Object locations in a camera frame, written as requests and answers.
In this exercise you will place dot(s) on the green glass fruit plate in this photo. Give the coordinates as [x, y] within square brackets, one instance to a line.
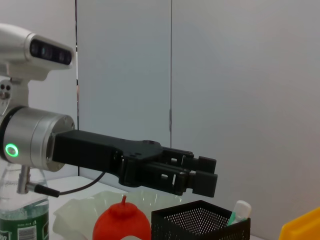
[75, 212]

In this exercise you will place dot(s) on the orange fruit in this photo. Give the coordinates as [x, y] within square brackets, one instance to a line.
[120, 220]

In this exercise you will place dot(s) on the green pen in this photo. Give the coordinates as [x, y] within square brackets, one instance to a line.
[241, 210]

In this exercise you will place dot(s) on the black mesh pen holder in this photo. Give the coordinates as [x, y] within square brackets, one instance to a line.
[175, 230]

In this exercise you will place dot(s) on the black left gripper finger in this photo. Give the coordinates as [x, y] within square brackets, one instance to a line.
[203, 183]
[207, 165]

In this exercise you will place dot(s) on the clear green-label water bottle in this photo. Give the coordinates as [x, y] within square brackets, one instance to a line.
[22, 220]

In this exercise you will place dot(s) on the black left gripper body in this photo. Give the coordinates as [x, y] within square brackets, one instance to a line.
[87, 147]

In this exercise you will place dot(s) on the yellow plastic bin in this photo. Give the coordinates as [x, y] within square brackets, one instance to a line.
[302, 227]

